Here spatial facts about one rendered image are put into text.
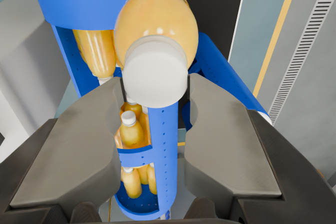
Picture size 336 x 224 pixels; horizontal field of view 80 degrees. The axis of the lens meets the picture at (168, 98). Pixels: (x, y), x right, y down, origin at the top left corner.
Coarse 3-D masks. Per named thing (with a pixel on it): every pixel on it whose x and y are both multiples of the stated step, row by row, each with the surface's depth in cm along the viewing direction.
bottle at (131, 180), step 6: (126, 174) 80; (132, 174) 80; (138, 174) 84; (126, 180) 81; (132, 180) 81; (138, 180) 84; (126, 186) 84; (132, 186) 84; (138, 186) 86; (126, 192) 89; (132, 192) 86; (138, 192) 89
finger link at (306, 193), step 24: (264, 120) 8; (264, 144) 7; (288, 144) 7; (288, 168) 6; (312, 168) 6; (288, 192) 5; (312, 192) 5; (240, 216) 5; (264, 216) 5; (288, 216) 5; (312, 216) 5
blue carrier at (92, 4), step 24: (48, 0) 33; (72, 0) 31; (96, 0) 31; (120, 0) 32; (72, 24) 34; (96, 24) 33; (72, 48) 53; (72, 72) 52; (120, 72) 70; (168, 120) 55; (168, 144) 61; (168, 168) 69; (120, 192) 93; (144, 192) 93; (168, 192) 79; (144, 216) 81
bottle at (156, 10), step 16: (128, 0) 16; (144, 0) 14; (160, 0) 14; (176, 0) 15; (128, 16) 14; (144, 16) 13; (160, 16) 13; (176, 16) 14; (192, 16) 16; (128, 32) 13; (144, 32) 13; (160, 32) 13; (176, 32) 13; (192, 32) 15; (128, 48) 13; (176, 48) 13; (192, 48) 15
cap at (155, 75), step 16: (144, 48) 11; (160, 48) 11; (128, 64) 11; (144, 64) 11; (160, 64) 11; (176, 64) 11; (128, 80) 12; (144, 80) 12; (160, 80) 12; (176, 80) 12; (144, 96) 12; (160, 96) 12; (176, 96) 12
